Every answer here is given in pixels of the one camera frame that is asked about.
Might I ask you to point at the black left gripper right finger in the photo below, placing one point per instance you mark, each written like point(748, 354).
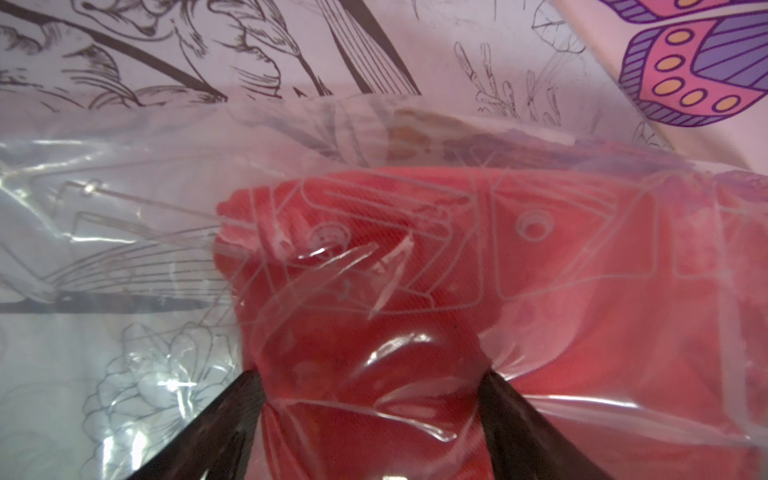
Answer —
point(522, 443)

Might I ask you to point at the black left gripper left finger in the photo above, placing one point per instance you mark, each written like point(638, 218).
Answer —
point(217, 444)

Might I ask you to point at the red garment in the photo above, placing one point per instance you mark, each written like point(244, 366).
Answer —
point(630, 309)

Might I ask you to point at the clear plastic vacuum bag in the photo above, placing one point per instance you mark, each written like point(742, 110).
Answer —
point(117, 328)

